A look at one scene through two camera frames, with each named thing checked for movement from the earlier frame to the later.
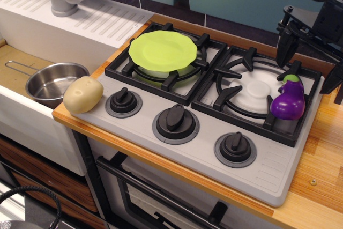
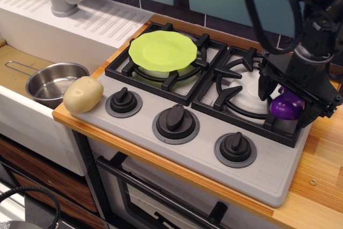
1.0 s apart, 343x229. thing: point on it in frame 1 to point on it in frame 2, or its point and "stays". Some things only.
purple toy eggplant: [290, 104] stays
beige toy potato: [81, 95] stays
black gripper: [314, 27] to [314, 83]
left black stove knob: [123, 104] stays
